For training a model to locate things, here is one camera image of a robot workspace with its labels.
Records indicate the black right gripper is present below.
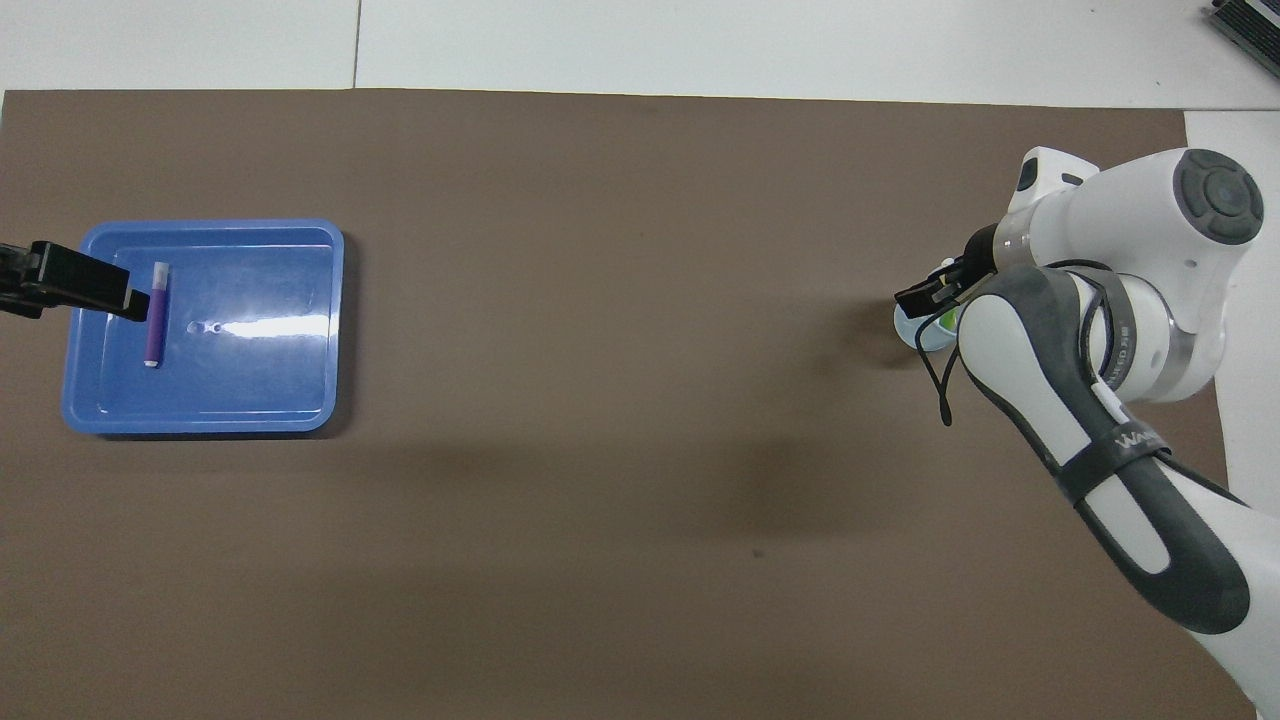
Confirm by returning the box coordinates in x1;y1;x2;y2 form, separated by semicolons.
893;225;1001;319

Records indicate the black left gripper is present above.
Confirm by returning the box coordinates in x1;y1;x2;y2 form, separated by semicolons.
0;240;151;323

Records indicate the purple pen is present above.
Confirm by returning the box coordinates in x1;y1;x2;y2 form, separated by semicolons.
143;261;169;369

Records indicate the blue plastic tray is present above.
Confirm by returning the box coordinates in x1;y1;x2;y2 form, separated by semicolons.
62;218;346;436

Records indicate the clear plastic cup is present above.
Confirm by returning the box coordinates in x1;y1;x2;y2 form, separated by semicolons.
893;295;966;353

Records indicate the brown table mat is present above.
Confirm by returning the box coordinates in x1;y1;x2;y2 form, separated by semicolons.
0;88;1256;720

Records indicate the grey ribbed device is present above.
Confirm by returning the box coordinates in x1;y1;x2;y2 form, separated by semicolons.
1205;0;1280;66

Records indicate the black velcro cable strap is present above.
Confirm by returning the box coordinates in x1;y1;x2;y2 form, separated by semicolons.
1055;425;1171;506

